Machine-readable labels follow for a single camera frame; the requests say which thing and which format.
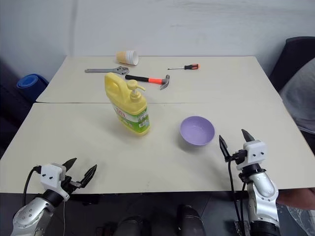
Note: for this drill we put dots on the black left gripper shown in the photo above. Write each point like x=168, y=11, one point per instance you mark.
x=71, y=184

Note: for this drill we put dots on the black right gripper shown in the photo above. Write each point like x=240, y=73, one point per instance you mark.
x=239, y=156

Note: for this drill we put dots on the purple bowl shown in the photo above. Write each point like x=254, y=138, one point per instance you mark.
x=197, y=130

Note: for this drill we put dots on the yellow detergent bottle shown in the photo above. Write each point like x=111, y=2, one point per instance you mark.
x=128, y=108

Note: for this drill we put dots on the person in grey clothing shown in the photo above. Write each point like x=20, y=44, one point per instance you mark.
x=301, y=98

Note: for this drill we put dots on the black orange screwdriver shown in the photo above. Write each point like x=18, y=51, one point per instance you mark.
x=190, y=66

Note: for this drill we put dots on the blue rolled mat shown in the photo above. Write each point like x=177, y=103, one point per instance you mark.
x=30, y=83

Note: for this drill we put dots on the clear plastic bag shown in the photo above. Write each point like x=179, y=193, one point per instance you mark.
x=299, y=220

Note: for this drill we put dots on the silver adjustable wrench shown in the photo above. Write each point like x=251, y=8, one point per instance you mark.
x=102, y=70

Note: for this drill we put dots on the black chair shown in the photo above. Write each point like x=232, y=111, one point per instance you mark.
x=295, y=56

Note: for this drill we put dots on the black orange claw hammer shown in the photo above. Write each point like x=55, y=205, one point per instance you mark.
x=147, y=79

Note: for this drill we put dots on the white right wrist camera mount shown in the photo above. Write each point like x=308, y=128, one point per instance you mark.
x=256, y=153

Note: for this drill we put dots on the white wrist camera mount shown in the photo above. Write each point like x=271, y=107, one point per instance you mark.
x=51, y=175
x=256, y=153

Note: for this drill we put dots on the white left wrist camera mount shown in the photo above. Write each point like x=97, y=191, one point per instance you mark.
x=51, y=175

